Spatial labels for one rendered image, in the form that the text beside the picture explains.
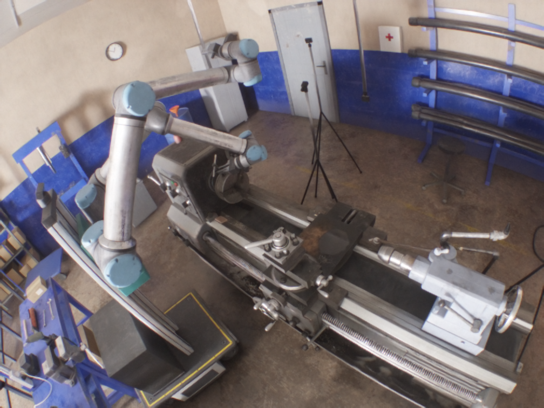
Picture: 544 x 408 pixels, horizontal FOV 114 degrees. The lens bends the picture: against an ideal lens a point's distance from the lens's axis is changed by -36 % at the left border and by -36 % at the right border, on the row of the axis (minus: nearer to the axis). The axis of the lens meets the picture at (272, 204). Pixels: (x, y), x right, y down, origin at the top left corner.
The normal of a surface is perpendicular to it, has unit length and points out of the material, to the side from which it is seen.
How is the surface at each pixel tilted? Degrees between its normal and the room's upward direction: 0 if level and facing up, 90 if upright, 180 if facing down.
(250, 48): 85
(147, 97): 84
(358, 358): 0
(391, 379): 0
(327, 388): 0
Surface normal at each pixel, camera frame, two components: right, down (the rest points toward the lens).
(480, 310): -0.69, 0.49
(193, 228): -0.54, -0.30
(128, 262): 0.73, 0.37
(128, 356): -0.22, -0.73
